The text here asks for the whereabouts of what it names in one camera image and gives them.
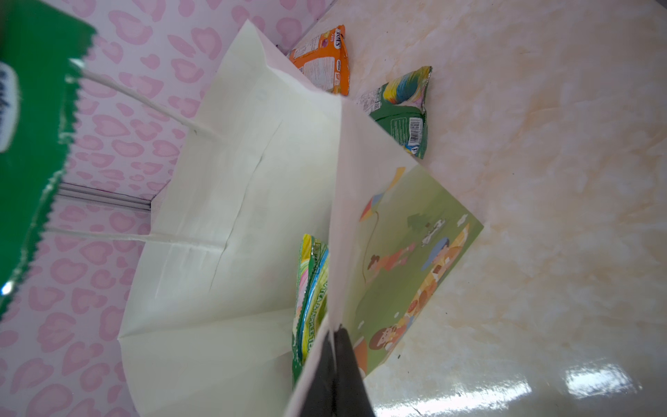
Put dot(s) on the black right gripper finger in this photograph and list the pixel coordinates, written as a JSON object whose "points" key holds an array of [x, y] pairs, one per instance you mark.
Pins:
{"points": [[337, 388]]}

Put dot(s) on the green yellow candy bag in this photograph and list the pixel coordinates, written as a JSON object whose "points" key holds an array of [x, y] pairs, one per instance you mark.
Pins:
{"points": [[311, 300]]}

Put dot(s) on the white paper bag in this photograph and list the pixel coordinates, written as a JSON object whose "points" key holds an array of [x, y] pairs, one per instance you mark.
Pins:
{"points": [[207, 329]]}

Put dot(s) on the green Fox's spring tea bag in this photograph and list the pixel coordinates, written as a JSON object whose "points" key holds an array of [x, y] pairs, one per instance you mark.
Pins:
{"points": [[42, 62]]}

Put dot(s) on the green rainbow candy bag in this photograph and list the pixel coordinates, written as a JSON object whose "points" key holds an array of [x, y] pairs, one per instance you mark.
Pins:
{"points": [[399, 107]]}

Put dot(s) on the orange candy bag upper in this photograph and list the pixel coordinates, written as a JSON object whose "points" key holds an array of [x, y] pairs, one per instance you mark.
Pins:
{"points": [[323, 60]]}

